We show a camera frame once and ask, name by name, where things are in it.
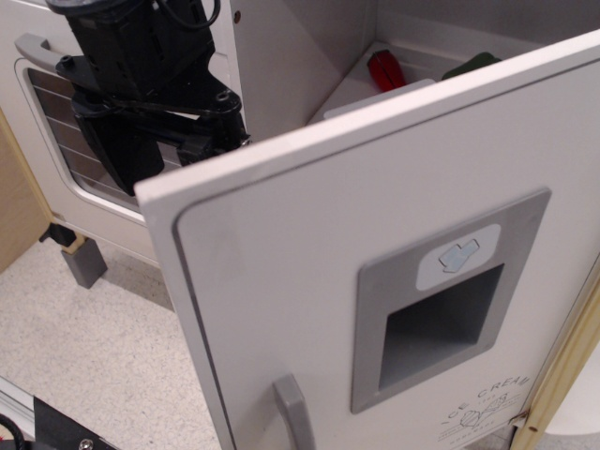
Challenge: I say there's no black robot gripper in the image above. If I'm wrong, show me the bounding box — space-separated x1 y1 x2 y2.
48 1 248 197

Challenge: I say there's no white toy fridge door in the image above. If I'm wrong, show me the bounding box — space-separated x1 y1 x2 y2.
136 31 599 449

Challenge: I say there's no grey fridge door handle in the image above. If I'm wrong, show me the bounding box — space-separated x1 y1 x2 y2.
273 374 316 450

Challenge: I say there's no white toy oven door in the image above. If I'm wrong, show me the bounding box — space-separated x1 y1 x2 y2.
1 2 156 263

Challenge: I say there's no grey kitchen leg foot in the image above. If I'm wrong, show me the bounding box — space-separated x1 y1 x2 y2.
61 239 108 289

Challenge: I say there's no light wooden left panel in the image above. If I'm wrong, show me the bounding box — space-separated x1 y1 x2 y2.
1 112 52 272

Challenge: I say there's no red toy food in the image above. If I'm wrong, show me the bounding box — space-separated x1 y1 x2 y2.
367 50 407 92

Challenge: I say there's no grey ice dispenser panel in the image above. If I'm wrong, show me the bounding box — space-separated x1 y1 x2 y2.
351 187 551 414

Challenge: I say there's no green toy food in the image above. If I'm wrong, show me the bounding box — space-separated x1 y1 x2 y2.
442 52 502 80

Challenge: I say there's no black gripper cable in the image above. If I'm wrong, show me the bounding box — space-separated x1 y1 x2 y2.
152 0 222 35

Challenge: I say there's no grey oven door handle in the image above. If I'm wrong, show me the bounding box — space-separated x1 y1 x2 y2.
14 33 57 70

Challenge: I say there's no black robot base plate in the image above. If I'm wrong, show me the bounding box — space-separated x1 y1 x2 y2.
34 397 115 450

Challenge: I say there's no black red floor cable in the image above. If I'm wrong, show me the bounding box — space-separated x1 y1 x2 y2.
0 414 29 450

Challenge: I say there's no wooden kitchen side post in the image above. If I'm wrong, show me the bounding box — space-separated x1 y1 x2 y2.
510 278 599 450

